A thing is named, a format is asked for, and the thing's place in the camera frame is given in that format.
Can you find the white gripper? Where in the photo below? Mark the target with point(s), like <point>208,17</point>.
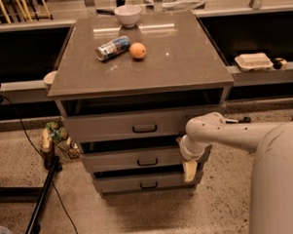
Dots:
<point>189,153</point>

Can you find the grey drawer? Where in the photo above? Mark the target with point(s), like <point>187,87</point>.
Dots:
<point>132,159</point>
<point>144,182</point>
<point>132,125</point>

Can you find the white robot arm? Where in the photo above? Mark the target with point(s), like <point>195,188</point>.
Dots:
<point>271,199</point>

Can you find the grey top drawer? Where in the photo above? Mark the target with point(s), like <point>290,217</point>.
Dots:
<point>132,125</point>

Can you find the grey bottom drawer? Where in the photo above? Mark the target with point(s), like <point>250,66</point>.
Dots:
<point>144,182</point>

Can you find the grey drawer cabinet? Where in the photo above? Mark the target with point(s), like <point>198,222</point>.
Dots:
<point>180,69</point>

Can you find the black scissors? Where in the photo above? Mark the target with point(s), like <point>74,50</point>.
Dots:
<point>244,120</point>

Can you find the white takeout container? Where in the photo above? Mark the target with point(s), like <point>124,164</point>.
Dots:
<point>258,61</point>

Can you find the orange fruit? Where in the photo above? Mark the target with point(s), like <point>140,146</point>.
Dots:
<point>137,50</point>

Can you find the small black yellow object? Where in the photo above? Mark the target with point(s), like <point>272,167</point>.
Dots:
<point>279,63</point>

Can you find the black pole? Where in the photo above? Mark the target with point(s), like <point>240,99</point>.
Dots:
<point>33,226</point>

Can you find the blue soda can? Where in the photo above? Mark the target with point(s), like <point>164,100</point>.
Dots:
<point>115,47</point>

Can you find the white bowl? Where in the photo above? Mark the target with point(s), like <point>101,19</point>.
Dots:
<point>128,15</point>

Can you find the wooden sticks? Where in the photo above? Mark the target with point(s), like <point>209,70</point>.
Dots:
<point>17,11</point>

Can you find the wire basket with items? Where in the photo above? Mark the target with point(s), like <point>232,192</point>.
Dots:
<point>55,134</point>

